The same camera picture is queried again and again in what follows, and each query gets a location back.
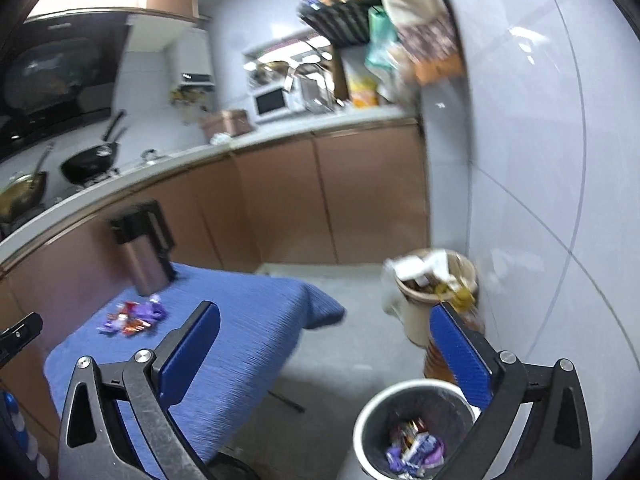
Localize black table leg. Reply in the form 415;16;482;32
269;389;307;414

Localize patterned hanging cloth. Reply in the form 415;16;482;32
400;7;465;85

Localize brown kitchen base cabinets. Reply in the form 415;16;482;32
0;117;432;341

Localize green plastic bag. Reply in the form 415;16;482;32
364;6;402;75

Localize black glass range hood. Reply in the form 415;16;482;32
0;7;133;161

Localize yellow packet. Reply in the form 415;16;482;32
349;72;379;108

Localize black waste bin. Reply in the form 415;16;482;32
352;380;478;479

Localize black frying pan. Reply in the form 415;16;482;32
60;110;128;185

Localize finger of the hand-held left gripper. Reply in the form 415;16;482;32
0;311;44;361

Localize steel electric kettle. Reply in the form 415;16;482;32
110;200;177;297

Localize black wall rack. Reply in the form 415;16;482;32
297;0;387;46

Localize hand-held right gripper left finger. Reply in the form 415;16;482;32
59;300;222;480

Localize small purple wrapper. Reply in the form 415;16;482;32
385;432;446;476

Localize golden wok with lid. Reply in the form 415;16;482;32
0;144;55;223

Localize pile of candy wrappers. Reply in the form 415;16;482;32
97;301;156;337

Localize white water heater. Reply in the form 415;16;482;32
171;29;217;87

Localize blue towel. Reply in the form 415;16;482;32
44;261;347;466

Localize brown rice cooker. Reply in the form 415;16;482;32
200;109;250;142

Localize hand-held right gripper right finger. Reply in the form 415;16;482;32
429;301;593;480

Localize chrome kitchen faucet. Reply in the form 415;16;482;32
284;62;337;113

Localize purple candy wrapper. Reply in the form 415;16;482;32
131;296;168;325

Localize white microwave oven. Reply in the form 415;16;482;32
250;85;292;123

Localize beige trash bin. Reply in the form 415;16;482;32
382;247;481;347

